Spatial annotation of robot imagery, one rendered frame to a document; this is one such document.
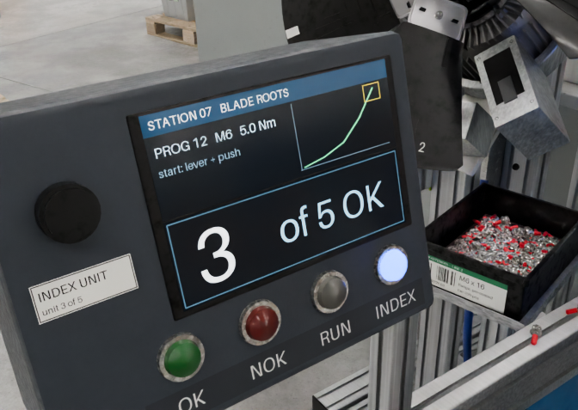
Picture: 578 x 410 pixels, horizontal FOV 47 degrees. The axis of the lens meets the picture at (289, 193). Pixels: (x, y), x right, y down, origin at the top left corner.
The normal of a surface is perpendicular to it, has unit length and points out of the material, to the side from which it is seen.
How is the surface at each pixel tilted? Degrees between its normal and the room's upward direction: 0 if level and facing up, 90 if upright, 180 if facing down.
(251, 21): 90
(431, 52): 51
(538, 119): 121
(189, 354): 71
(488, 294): 90
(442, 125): 45
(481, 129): 77
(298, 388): 0
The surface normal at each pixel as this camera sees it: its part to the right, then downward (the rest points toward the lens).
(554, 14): -0.18, -0.65
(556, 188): -0.83, 0.28
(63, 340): 0.54, 0.13
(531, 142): 0.07, 0.85
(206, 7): -0.59, 0.39
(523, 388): 0.56, 0.37
